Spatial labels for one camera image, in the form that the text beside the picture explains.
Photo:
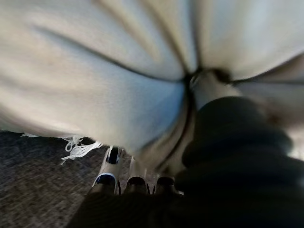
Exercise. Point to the robot right hand black glove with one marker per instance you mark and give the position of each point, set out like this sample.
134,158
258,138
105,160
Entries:
237,178

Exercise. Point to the white fringed cushion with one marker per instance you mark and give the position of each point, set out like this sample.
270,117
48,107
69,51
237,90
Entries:
95,71

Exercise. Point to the grey fabric tub armchair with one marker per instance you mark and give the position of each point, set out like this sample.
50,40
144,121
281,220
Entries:
35,185

